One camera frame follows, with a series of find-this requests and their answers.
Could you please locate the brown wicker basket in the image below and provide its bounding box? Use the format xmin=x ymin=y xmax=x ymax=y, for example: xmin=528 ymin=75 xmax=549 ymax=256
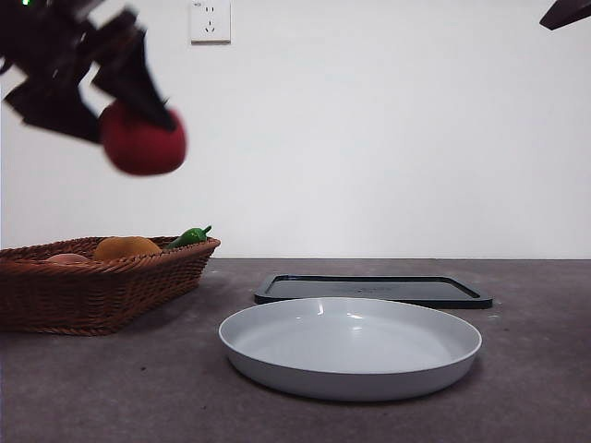
xmin=0 ymin=235 xmax=222 ymax=337

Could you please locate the green chili pepper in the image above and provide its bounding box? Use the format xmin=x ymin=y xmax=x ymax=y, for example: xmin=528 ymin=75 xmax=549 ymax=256
xmin=162 ymin=225 xmax=212 ymax=251

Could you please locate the black rectangular tray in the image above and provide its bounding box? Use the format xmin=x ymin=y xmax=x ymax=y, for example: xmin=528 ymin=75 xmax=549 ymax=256
xmin=253 ymin=274 xmax=493 ymax=310

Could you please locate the pale grey round plate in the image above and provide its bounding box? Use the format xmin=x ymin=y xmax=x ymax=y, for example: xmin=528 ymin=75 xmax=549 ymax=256
xmin=217 ymin=296 xmax=483 ymax=402

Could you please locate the red tomato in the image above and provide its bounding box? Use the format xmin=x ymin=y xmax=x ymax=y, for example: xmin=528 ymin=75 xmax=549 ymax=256
xmin=100 ymin=102 xmax=188 ymax=177

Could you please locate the white wall socket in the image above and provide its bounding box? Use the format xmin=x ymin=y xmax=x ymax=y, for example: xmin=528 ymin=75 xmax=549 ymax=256
xmin=189 ymin=0 xmax=232 ymax=46

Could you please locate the pink peach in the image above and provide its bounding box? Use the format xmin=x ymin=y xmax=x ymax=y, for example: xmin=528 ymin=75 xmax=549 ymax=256
xmin=44 ymin=253 xmax=93 ymax=265

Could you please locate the orange round fruit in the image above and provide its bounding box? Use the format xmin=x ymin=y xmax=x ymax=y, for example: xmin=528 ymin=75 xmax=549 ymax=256
xmin=93 ymin=236 xmax=163 ymax=264

